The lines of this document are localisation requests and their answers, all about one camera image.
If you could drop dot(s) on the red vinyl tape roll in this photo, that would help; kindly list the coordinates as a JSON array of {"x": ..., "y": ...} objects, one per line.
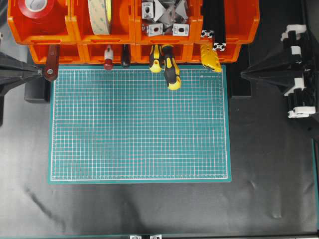
[{"x": 36, "y": 9}]

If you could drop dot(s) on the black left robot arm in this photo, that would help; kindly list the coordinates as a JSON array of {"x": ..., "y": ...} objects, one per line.
[{"x": 14, "y": 73}]

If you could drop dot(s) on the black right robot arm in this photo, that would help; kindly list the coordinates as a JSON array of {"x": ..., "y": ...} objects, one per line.
[{"x": 295, "y": 71}]

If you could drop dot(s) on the orange container rack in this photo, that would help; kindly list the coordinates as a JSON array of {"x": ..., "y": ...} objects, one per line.
[{"x": 69, "y": 26}]

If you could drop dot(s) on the beige double-sided tape roll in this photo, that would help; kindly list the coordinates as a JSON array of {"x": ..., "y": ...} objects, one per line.
[{"x": 100, "y": 13}]

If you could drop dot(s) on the green cutting mat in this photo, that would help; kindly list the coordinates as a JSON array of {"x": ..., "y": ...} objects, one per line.
[{"x": 125, "y": 126}]

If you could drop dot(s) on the long yellow black screwdriver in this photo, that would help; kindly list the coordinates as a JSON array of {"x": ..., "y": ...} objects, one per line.
[{"x": 171, "y": 69}]

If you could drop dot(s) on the short yellow black screwdriver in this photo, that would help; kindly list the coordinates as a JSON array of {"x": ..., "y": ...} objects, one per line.
[{"x": 155, "y": 59}]

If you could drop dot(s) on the yellow utility knife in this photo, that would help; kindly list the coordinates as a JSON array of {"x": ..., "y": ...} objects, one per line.
[{"x": 209, "y": 58}]

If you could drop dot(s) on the black aluminium extrusion profile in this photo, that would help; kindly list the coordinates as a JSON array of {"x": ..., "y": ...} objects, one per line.
[{"x": 213, "y": 12}]

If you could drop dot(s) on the short black aluminium extrusion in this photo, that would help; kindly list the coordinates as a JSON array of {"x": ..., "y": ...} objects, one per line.
[{"x": 207, "y": 34}]

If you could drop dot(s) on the pile of grey brackets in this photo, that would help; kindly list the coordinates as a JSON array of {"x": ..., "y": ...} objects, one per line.
[{"x": 170, "y": 12}]

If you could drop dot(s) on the dark brown handle tool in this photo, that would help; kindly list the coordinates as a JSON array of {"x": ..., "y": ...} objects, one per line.
[{"x": 126, "y": 56}]

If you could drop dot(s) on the red white handle tool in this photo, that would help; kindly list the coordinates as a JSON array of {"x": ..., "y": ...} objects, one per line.
[{"x": 108, "y": 58}]

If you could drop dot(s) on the grey corner bracket left front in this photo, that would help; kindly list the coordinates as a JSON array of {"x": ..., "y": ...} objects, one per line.
[{"x": 153, "y": 29}]

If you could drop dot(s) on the grey corner bracket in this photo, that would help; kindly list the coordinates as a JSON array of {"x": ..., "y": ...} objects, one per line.
[
  {"x": 148, "y": 10},
  {"x": 180, "y": 29},
  {"x": 153, "y": 29}
]

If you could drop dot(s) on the grey corner bracket right front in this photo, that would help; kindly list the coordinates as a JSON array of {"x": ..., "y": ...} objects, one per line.
[{"x": 180, "y": 29}]

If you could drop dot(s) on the grey corner bracket top left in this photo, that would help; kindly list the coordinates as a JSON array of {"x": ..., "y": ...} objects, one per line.
[{"x": 148, "y": 10}]

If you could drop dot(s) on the grey bracket bottom edge right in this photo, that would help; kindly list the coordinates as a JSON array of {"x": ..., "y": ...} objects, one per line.
[{"x": 156, "y": 237}]

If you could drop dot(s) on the grey bracket edge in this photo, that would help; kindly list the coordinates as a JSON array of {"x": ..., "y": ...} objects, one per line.
[
  {"x": 156, "y": 237},
  {"x": 135, "y": 237}
]

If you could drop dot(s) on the brown wooden handle tool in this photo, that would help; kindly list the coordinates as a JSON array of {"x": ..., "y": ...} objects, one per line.
[{"x": 50, "y": 70}]

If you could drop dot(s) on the grey bracket bottom edge left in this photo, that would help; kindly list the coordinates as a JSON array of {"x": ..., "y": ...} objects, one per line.
[{"x": 135, "y": 237}]

